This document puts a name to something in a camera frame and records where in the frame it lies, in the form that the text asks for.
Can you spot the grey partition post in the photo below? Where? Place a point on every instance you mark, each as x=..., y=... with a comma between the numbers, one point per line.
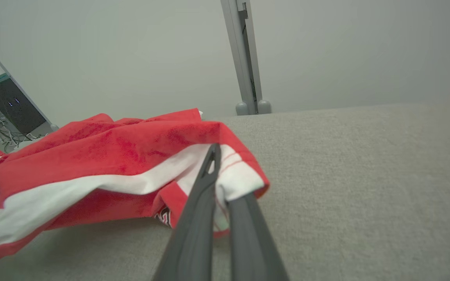
x=244, y=58

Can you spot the black electronics box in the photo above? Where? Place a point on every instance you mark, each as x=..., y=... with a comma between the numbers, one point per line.
x=14, y=109

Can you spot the red shorts with white waistband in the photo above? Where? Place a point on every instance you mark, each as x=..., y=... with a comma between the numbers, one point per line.
x=111, y=152

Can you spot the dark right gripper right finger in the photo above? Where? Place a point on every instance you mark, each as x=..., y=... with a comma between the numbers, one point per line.
x=252, y=246

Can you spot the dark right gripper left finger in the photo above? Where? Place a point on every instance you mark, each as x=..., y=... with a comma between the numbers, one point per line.
x=193, y=234

